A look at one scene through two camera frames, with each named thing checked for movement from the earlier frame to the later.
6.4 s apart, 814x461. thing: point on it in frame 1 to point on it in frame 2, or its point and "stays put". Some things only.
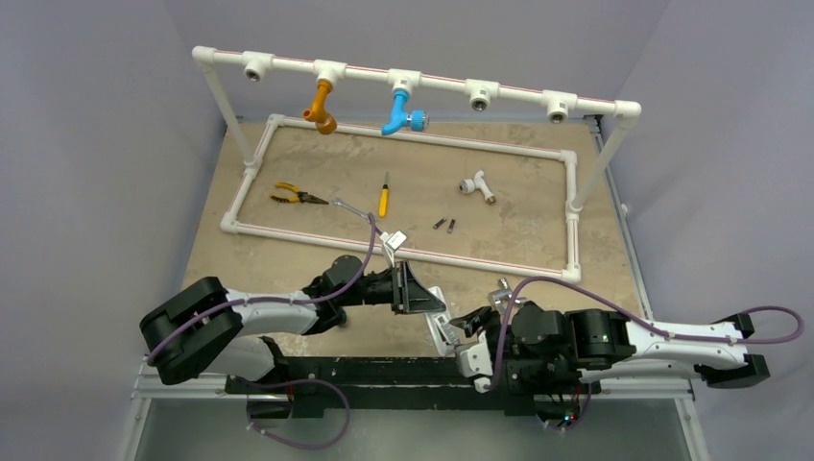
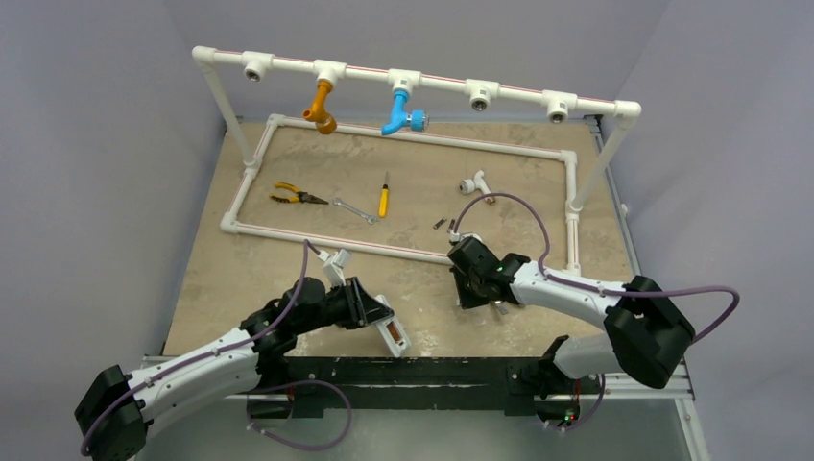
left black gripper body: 384,289 to 337,307
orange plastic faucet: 325,122 stays put
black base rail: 303,387 stays put
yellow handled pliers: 300,197 stays put
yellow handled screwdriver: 383,206 stays put
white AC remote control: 440,328 to 393,332
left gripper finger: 416,297 to 365,309
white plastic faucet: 467,186 stays put
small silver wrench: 338,202 stays put
